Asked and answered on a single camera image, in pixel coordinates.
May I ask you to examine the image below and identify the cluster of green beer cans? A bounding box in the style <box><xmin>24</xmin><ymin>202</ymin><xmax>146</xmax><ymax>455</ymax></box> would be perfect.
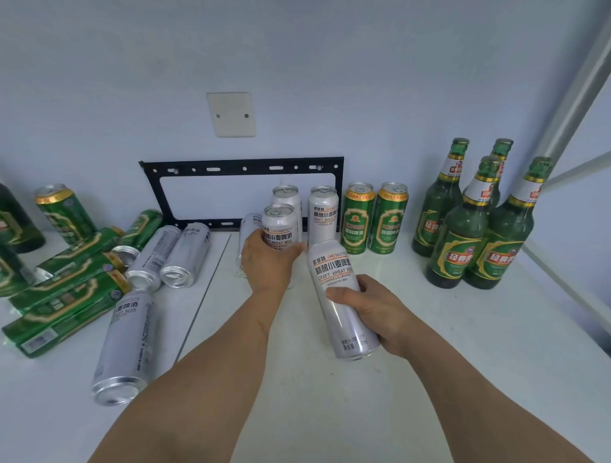
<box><xmin>0</xmin><ymin>183</ymin><xmax>165</xmax><ymax>359</ymax></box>

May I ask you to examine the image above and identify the person's right forearm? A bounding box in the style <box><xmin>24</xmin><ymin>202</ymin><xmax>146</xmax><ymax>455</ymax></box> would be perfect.
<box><xmin>391</xmin><ymin>324</ymin><xmax>593</xmax><ymax>463</ymax></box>

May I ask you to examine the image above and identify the person's left hand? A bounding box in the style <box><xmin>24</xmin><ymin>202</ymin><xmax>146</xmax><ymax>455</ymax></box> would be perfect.
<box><xmin>240</xmin><ymin>228</ymin><xmax>308</xmax><ymax>298</ymax></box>

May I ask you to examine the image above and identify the white blank wall plate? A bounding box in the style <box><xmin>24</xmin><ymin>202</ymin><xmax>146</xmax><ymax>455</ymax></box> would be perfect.
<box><xmin>206</xmin><ymin>92</ymin><xmax>256</xmax><ymax>139</ymax></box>

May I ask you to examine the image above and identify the black metal wall bracket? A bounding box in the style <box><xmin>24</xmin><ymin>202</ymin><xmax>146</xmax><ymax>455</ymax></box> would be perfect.
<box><xmin>139</xmin><ymin>155</ymin><xmax>346</xmax><ymax>232</ymax></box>

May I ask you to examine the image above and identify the silver white-label beer can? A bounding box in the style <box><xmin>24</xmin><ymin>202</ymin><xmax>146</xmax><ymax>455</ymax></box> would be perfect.
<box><xmin>261</xmin><ymin>204</ymin><xmax>302</xmax><ymax>251</ymax></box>
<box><xmin>272</xmin><ymin>184</ymin><xmax>303</xmax><ymax>225</ymax></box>
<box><xmin>91</xmin><ymin>291</ymin><xmax>158</xmax><ymax>407</ymax></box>
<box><xmin>305</xmin><ymin>240</ymin><xmax>382</xmax><ymax>362</ymax></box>
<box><xmin>307</xmin><ymin>185</ymin><xmax>341</xmax><ymax>249</ymax></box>
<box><xmin>236</xmin><ymin>212</ymin><xmax>263</xmax><ymax>277</ymax></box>

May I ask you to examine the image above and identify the person's right hand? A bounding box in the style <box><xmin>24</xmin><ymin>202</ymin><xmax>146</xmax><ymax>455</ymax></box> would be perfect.
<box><xmin>325</xmin><ymin>274</ymin><xmax>422</xmax><ymax>359</ymax></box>

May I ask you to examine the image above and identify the person's left forearm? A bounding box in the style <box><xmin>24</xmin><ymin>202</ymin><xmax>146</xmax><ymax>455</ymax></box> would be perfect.
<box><xmin>88</xmin><ymin>284</ymin><xmax>292</xmax><ymax>463</ymax></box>

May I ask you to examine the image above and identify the white metal shelf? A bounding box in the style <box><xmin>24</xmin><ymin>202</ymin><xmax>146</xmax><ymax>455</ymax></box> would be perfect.
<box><xmin>0</xmin><ymin>28</ymin><xmax>611</xmax><ymax>463</ymax></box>

